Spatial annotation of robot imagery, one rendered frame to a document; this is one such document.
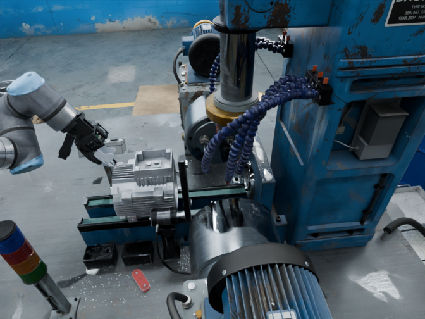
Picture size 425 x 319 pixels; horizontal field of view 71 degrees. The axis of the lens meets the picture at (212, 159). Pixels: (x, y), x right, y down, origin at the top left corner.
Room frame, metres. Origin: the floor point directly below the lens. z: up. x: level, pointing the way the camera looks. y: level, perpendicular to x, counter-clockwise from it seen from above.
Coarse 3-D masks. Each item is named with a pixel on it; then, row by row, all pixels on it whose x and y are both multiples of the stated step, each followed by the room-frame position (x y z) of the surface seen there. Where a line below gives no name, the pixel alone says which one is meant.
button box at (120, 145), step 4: (108, 140) 0.98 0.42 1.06; (116, 140) 0.96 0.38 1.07; (120, 140) 0.97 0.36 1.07; (124, 140) 0.98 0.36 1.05; (108, 144) 0.93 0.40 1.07; (112, 144) 0.93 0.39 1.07; (116, 144) 0.93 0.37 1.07; (120, 144) 0.93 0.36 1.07; (124, 144) 0.97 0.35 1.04; (116, 148) 0.93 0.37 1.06; (120, 148) 0.93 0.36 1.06; (124, 148) 0.95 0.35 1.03; (80, 152) 0.91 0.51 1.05; (116, 152) 0.92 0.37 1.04; (120, 152) 0.92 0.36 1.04; (124, 152) 0.94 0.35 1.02; (80, 156) 0.91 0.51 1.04; (84, 156) 0.91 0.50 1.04
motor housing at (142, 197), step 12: (120, 168) 0.75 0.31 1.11; (132, 168) 0.75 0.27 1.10; (120, 180) 0.70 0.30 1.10; (132, 180) 0.70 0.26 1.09; (120, 192) 0.68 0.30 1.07; (132, 192) 0.68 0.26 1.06; (144, 192) 0.67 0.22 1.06; (168, 192) 0.68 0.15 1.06; (120, 204) 0.65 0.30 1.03; (132, 204) 0.65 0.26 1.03; (144, 204) 0.65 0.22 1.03; (156, 204) 0.66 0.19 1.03; (168, 204) 0.65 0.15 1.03; (120, 216) 0.65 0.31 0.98; (144, 216) 0.66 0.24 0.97
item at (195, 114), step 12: (204, 96) 1.13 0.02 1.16; (192, 108) 1.08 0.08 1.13; (204, 108) 1.03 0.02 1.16; (192, 120) 1.00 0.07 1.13; (204, 120) 0.97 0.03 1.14; (192, 132) 0.97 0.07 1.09; (204, 132) 0.96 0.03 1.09; (216, 132) 0.97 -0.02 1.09; (192, 144) 0.96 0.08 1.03; (228, 144) 0.97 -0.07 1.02; (216, 156) 0.97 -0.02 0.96
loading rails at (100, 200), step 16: (192, 192) 0.81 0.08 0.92; (208, 192) 0.80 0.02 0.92; (224, 192) 0.80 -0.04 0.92; (240, 192) 0.80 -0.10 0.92; (96, 208) 0.76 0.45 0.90; (112, 208) 0.76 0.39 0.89; (192, 208) 0.78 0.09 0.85; (80, 224) 0.66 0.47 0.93; (96, 224) 0.66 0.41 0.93; (112, 224) 0.66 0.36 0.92; (128, 224) 0.67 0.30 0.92; (144, 224) 0.67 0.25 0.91; (96, 240) 0.66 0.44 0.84; (112, 240) 0.66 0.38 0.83; (128, 240) 0.66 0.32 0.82; (144, 240) 0.67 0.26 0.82; (160, 240) 0.67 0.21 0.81
